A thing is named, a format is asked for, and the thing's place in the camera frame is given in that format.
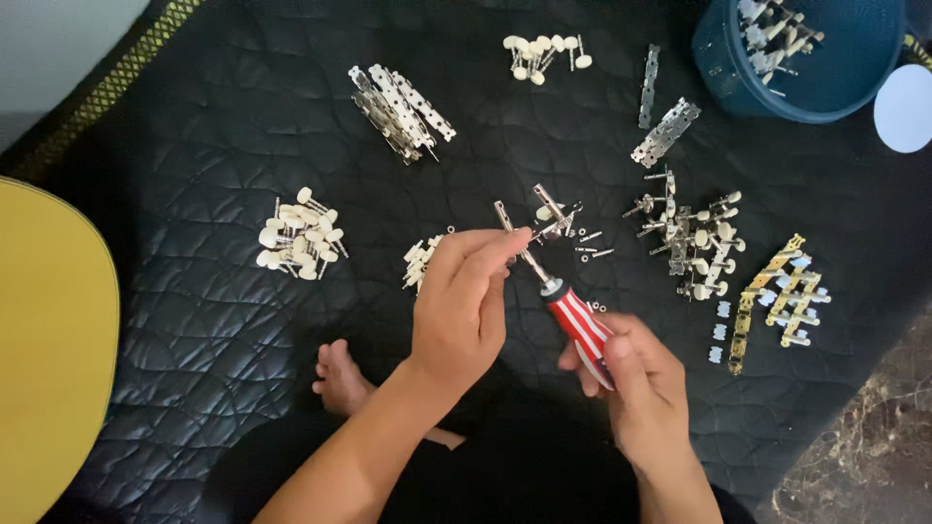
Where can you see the person's left hand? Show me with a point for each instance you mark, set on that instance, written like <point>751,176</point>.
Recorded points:
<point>451,327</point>

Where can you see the person's right hand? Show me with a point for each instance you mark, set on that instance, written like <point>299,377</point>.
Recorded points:
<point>648,400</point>

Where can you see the red white striped screwdriver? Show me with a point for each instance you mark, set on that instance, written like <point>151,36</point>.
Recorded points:
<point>577,322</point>

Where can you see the silver guitar tuner assembly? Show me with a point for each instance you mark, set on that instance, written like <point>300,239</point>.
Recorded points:
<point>550,218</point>

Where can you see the pile of cream gear posts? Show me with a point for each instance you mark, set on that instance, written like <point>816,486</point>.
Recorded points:
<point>418,263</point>

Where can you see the small white tuner knob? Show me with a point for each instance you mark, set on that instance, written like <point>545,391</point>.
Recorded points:
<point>723,309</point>
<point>719,332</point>
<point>715,354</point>

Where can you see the small silver washers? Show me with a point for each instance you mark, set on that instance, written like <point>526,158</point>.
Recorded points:
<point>597,306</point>

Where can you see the person's bare foot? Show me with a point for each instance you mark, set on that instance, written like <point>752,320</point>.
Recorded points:
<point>338,378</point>

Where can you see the person's black trousers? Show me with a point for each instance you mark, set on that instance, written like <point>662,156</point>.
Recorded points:
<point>524,473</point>

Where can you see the scattered small silver screws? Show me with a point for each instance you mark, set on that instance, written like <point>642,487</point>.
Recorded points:
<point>593,246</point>

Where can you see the heap of assembled silver tuners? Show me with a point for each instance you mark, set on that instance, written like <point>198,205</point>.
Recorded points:
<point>692,240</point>

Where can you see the group of gold tuner assemblies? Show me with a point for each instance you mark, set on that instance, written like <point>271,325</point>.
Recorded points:
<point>780,295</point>

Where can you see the large pile of cream pegs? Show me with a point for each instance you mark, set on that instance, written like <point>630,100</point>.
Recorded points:
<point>300,234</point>

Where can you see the big stack of silver plates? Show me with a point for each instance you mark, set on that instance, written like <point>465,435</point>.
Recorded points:
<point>399,110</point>

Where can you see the black quilted mat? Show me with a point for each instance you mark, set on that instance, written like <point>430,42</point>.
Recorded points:
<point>218,218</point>

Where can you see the small stack of silver plates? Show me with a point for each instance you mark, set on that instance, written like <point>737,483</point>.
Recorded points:
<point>665,132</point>

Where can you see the small pile of cream pegs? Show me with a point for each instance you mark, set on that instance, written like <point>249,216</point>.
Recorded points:
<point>542,57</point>

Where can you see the single silver tuner plate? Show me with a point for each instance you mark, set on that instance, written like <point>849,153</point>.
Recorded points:
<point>649,86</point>

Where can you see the blue plastic bucket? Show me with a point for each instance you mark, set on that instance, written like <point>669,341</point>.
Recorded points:
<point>837,73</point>

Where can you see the heap of tuners in bucket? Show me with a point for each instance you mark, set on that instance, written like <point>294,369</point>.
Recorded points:
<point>772,36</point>

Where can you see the white round lid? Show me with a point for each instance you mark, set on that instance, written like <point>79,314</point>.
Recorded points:
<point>905,108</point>

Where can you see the yellow guitar body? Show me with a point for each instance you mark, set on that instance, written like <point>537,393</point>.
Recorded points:
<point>51,342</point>

